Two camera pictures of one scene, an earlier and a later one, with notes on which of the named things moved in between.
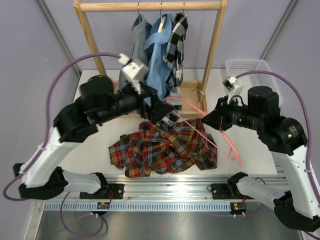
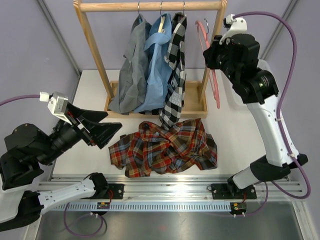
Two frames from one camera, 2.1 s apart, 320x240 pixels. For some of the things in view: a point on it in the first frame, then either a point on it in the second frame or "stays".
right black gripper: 218,119 -> 210,54
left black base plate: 111,191 stays
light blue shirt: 160,30 stays
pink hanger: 229,154 -> 211,74
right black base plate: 227,191 stays
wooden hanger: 161,29 stays
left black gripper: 156,109 -> 100,133
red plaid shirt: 155,149 stays
